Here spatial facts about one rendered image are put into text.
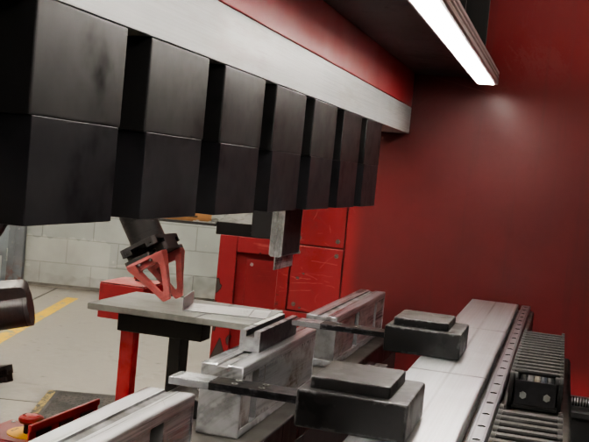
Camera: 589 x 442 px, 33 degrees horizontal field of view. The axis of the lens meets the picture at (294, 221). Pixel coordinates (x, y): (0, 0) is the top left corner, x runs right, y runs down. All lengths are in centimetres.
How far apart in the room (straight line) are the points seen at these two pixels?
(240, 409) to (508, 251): 114
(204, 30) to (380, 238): 140
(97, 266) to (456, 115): 680
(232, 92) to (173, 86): 17
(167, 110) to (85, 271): 801
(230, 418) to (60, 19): 71
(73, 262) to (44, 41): 823
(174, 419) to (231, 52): 41
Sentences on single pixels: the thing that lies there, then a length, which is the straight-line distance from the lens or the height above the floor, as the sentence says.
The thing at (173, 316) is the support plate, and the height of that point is 100.
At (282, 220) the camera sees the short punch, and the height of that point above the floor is 116.
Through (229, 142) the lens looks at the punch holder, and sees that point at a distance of 113.
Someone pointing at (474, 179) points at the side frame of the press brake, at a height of 125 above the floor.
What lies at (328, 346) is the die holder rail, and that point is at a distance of 187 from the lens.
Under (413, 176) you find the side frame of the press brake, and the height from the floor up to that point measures 124.
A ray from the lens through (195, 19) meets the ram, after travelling 101.
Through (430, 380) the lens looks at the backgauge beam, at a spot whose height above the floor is 98.
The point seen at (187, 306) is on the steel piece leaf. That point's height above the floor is 100.
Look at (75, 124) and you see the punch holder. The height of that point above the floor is 125.
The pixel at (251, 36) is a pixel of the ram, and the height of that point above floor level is 138.
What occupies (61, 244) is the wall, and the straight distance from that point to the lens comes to 897.
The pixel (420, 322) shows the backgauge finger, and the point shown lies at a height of 103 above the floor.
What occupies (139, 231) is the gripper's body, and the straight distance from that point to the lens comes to 160.
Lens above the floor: 123
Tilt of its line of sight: 3 degrees down
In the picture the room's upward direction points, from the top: 5 degrees clockwise
